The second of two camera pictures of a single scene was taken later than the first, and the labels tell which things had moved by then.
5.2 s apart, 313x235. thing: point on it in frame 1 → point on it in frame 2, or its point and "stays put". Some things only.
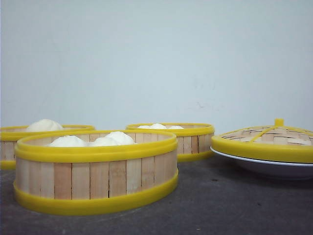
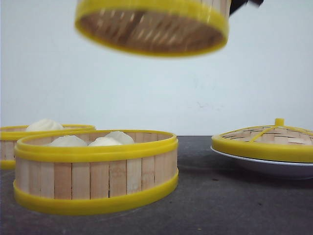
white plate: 301,171 stays put
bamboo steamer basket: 194,141 → 154,28
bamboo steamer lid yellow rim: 277,142 stays put
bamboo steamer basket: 10,135 stays put
